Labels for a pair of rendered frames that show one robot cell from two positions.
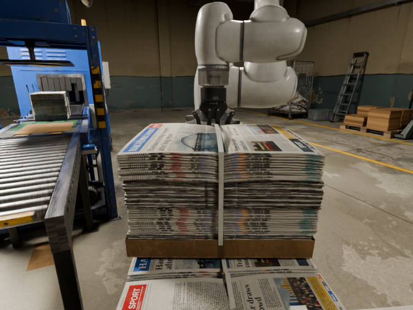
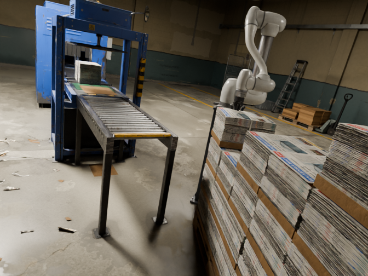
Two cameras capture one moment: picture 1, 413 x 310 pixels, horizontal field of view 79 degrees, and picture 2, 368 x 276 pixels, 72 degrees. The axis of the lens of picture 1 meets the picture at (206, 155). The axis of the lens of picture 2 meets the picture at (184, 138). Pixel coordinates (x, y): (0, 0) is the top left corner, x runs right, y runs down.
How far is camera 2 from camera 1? 1.38 m
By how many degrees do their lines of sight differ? 9
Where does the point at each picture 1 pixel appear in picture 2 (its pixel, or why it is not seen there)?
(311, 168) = (272, 127)
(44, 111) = (86, 76)
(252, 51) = (257, 88)
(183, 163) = (242, 121)
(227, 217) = not seen: hidden behind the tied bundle
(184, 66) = (153, 41)
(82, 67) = (92, 40)
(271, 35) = (264, 85)
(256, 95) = (249, 99)
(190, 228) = (238, 140)
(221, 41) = (248, 83)
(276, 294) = not seen: hidden behind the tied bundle
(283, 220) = not seen: hidden behind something
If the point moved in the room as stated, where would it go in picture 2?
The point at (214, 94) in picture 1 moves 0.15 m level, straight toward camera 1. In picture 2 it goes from (241, 99) to (246, 103)
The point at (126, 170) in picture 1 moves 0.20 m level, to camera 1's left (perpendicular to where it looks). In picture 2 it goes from (227, 121) to (198, 116)
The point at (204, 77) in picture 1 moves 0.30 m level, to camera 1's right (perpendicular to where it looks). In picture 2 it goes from (239, 93) to (275, 99)
